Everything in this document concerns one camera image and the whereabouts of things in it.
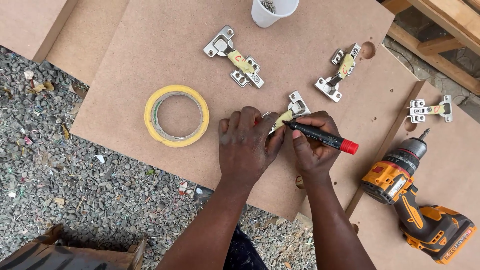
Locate white plastic cup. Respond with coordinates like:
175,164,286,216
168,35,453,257
251,0,300,29

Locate black marker with red cap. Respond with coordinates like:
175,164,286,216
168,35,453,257
282,120,359,155

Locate person's left hand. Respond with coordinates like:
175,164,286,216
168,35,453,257
218,107,286,185

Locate orange and black cordless drill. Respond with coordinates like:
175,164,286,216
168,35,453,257
361,128,478,265

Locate brown fibreboard panel with holes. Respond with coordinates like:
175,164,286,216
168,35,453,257
298,44,425,219

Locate metal cabinet hinge with tape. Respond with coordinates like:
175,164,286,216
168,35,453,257
407,95,454,124
262,91,312,136
203,25,265,89
314,43,362,103

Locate large brown fibreboard panel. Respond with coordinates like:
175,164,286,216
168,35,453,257
70,0,395,222

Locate person's dark trousers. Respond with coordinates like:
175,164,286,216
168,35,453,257
233,224,269,270

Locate person's right hand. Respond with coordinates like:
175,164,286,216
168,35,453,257
292,111,342,179

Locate yellow masking tape roll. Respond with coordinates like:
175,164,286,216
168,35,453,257
144,85,210,148

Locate wooden pallet frame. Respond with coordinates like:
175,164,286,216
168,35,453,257
382,0,480,96

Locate person's dark shoe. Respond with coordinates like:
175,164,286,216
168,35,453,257
193,184,215,211

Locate dark wooden stool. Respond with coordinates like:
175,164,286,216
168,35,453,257
0,224,148,270

